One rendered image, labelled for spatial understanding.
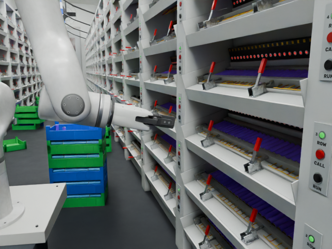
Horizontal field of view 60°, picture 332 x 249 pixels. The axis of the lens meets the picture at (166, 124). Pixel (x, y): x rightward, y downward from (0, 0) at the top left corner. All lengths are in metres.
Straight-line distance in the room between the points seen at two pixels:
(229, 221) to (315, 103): 0.50
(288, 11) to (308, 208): 0.38
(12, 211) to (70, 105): 0.55
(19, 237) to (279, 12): 0.89
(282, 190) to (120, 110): 0.40
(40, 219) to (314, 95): 0.84
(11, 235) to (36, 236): 0.07
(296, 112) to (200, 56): 0.60
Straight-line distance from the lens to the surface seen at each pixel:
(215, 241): 1.17
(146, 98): 1.79
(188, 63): 1.11
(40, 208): 1.08
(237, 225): 0.91
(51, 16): 0.72
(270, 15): 0.69
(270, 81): 0.75
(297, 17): 0.63
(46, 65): 0.64
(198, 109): 1.14
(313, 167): 0.58
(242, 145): 0.89
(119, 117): 0.69
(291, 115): 0.62
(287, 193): 0.67
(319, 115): 0.56
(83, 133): 1.66
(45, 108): 0.69
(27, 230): 0.99
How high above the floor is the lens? 0.78
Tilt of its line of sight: 11 degrees down
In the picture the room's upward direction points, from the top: straight up
